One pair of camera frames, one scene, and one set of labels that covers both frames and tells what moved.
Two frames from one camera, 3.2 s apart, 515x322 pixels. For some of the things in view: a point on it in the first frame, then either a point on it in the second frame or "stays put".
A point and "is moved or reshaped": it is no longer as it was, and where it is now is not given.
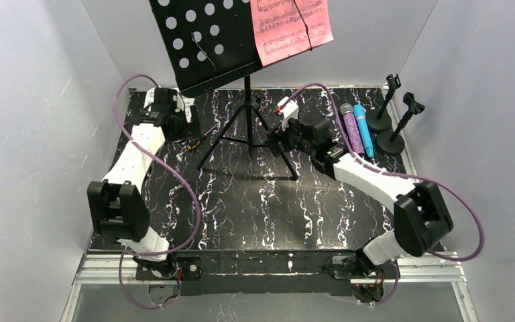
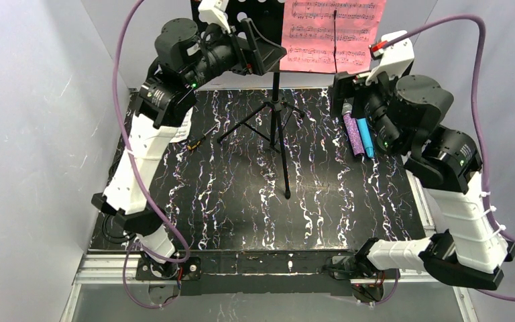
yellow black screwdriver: x=195 y=144 stays put
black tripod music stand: x=205 y=40 is moved or reshaped
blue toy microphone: x=362 y=121 stays put
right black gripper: x=281 y=136 → x=344 y=91
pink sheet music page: x=285 y=28 is moved or reshaped
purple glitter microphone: x=352 y=129 stays put
